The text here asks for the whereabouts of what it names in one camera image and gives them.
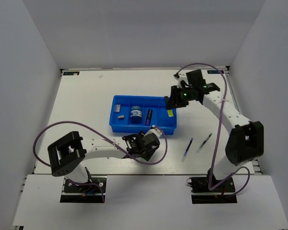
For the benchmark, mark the green pen refill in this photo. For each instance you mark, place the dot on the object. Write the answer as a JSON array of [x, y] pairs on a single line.
[[204, 142]]

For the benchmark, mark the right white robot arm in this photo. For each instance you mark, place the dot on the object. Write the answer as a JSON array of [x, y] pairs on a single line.
[[246, 138]]

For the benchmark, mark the left table corner label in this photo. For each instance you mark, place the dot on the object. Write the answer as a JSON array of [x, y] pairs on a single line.
[[71, 73]]

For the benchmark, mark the right table corner label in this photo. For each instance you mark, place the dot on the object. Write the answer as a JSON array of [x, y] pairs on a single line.
[[215, 71]]

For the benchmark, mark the yellow black highlighter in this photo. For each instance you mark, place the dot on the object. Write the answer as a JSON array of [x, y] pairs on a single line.
[[170, 113]]

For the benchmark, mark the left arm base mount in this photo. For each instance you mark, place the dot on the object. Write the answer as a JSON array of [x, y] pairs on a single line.
[[84, 193]]

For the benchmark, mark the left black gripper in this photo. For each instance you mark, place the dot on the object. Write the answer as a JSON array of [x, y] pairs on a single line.
[[147, 155]]

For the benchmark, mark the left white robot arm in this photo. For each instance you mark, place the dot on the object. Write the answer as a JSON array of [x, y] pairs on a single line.
[[67, 153]]

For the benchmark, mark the blue pen refill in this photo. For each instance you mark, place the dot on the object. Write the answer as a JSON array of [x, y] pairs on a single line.
[[186, 151]]

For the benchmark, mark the blue plastic divided tray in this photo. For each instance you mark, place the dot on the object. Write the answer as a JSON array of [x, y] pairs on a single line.
[[160, 116]]

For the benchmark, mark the purple black highlighter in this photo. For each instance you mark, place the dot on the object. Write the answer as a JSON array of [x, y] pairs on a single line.
[[148, 117]]

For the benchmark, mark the white eraser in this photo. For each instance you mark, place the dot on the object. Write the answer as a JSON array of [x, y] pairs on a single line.
[[117, 108]]

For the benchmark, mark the blue correction tape roll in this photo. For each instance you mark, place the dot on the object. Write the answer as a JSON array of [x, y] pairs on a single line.
[[136, 115]]

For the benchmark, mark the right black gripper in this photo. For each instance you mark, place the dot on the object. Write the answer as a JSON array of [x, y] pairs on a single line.
[[174, 101]]

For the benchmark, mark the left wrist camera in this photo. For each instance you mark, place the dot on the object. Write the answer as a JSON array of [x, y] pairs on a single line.
[[155, 130]]

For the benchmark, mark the table corner label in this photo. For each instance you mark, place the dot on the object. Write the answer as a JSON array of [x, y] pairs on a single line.
[[71, 73], [215, 71]]

